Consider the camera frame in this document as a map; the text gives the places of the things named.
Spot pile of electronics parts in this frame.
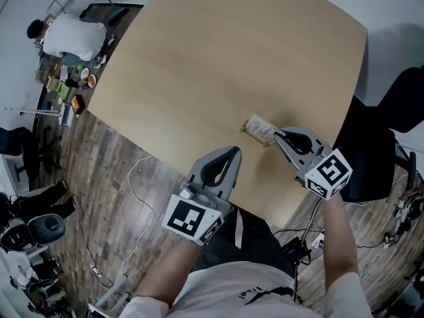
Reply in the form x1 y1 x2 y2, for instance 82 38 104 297
383 189 424 248

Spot person's white shirt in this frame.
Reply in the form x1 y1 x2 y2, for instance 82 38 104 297
121 263 400 318

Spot person's left forearm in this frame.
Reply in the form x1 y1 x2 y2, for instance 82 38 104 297
134 233 203 308

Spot white box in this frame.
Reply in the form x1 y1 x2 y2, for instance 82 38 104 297
57 102 75 127

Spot white floor cable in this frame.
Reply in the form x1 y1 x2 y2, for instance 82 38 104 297
121 155 157 278

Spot white pole stand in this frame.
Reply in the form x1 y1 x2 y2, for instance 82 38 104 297
4 106 64 116

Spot person's right forearm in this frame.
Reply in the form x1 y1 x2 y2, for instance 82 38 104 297
320 193 361 280

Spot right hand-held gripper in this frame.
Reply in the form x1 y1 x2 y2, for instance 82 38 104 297
273 126 353 201

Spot white power strip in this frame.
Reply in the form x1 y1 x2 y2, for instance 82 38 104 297
89 262 104 284

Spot black and grey headset device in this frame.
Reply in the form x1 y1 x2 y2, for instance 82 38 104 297
0 213 67 253

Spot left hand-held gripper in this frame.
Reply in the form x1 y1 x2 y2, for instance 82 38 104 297
161 146 243 246

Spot green broom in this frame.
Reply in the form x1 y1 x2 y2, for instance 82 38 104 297
109 6 131 25

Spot black office chair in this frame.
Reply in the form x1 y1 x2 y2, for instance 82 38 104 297
332 66 424 203
0 126 64 191

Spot orange rectangular tray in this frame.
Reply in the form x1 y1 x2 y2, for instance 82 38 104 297
70 94 87 116

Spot person's black trousers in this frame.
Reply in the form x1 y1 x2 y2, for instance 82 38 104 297
195 206 296 278

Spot black electronics box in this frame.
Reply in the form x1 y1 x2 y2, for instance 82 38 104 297
280 236 313 265

